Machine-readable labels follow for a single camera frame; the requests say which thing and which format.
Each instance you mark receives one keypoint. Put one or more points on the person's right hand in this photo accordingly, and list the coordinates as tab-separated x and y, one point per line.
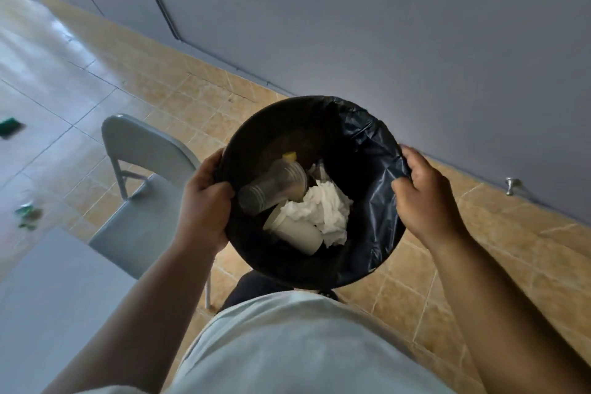
429	209

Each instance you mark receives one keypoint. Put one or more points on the person's right forearm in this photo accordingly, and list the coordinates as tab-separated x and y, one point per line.
503	315

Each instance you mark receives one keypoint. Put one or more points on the black bin with liner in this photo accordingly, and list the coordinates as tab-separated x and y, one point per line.
249	130

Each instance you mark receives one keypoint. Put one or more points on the metal door stopper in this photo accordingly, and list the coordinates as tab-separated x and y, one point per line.
511	185

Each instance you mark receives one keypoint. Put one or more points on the person's left hand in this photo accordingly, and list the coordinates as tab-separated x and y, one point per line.
203	209

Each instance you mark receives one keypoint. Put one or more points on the light grey t-shirt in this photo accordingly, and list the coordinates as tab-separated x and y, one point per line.
295	347

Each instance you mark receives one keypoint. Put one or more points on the clear plastic cup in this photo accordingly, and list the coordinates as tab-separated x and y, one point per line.
272	188

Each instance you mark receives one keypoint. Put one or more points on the person's left forearm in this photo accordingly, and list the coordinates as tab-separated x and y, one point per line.
138	324

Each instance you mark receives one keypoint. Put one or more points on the white paper cup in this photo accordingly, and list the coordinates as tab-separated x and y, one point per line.
295	234

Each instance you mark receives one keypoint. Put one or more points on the small grey folding table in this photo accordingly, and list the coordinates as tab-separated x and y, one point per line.
55	315

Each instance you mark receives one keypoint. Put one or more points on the yellow-capped tea bottle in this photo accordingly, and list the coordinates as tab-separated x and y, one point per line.
289	157

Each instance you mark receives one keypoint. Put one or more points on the white tissue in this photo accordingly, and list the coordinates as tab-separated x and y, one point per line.
323	211

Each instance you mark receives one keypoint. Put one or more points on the grey padded folding chair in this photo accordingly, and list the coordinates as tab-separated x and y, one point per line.
138	223

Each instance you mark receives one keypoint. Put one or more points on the black trousers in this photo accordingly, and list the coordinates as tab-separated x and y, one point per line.
258	285

